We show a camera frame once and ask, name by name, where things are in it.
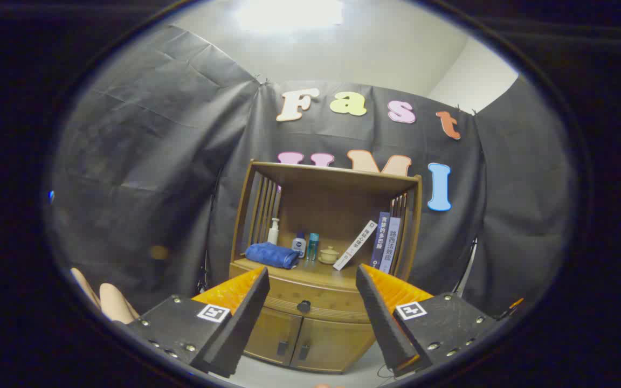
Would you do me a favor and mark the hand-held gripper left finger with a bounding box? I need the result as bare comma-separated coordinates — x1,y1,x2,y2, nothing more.
126,266,271,378

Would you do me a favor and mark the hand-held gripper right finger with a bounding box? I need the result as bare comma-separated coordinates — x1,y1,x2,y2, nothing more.
356,264,505,378

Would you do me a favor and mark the wooden cabinet door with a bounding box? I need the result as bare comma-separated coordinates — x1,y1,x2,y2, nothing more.
291,318,377,373
243,306,304,367

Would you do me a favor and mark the wooden countertop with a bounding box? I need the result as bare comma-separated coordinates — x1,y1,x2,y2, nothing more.
231,258,397,292

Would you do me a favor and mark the wooden cabinet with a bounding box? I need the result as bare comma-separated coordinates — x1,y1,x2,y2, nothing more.
230,160,423,374

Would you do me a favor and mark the blue folded towel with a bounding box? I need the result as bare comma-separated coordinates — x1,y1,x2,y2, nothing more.
245,242,300,270

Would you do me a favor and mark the light purple book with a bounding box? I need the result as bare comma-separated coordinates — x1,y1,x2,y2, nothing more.
379,217,402,274

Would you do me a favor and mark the dark blue book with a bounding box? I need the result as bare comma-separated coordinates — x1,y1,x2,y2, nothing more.
370,212,391,269

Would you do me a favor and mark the white book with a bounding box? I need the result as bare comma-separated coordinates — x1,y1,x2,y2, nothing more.
333,220,378,271

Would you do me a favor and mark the beige curved chair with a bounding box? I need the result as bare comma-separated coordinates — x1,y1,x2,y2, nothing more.
71,268,140,325

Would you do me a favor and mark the black device with orange tip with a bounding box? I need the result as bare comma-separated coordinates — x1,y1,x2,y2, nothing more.
496,297,525,320

